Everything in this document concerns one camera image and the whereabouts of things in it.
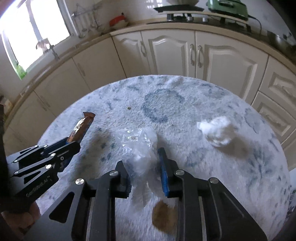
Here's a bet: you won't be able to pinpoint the blue snack wrapper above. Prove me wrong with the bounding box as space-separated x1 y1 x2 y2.
66 112 95 143

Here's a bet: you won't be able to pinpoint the white plastic bag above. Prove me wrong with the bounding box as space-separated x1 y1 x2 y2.
115 127 176 211

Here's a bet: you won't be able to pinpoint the person's left hand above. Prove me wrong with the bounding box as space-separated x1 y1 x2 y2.
1 202 41 231

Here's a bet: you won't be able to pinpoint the white tissue ball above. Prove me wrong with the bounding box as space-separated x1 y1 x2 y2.
197 116 236 148

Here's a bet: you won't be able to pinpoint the faucet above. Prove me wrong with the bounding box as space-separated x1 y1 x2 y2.
36 38 60 61

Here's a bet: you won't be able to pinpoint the window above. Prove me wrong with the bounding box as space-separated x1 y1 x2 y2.
1 1 76 79

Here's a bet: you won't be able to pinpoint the lower cream cabinets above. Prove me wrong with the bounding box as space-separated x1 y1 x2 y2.
5 26 295 170

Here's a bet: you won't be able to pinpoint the hanging utensil rack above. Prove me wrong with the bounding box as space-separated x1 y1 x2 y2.
71 3 102 39

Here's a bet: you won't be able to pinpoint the steel wok pan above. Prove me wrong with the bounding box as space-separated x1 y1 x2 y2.
267 31 295 56

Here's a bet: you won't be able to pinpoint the gas stove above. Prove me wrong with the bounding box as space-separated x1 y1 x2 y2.
154 4 251 33

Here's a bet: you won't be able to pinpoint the green electric cooker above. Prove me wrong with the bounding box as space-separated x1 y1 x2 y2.
206 0 248 21

